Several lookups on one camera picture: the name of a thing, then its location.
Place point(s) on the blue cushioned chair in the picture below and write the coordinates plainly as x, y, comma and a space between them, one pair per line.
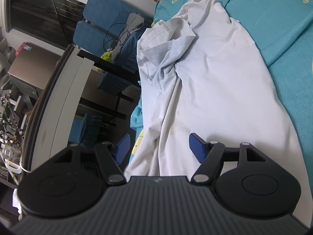
103, 21

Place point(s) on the grey cloth on chair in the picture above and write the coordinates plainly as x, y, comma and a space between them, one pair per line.
133, 24

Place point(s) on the clear plastic bottle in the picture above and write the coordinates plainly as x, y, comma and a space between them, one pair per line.
12, 152

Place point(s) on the black table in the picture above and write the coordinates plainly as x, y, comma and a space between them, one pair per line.
103, 92

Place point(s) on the teal patterned bed sheet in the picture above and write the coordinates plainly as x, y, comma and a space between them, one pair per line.
282, 31

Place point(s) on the white t-shirt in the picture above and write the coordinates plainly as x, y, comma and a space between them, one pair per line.
202, 73

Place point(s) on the yellow plush toy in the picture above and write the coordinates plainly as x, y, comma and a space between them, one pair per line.
107, 56

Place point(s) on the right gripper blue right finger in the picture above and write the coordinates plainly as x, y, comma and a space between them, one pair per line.
209, 155

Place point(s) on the brown cardboard box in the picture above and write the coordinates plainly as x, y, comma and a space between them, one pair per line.
34, 65

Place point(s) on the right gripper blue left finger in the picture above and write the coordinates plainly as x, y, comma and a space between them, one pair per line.
109, 158

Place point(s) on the white flat box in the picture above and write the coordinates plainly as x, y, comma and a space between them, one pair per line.
60, 101

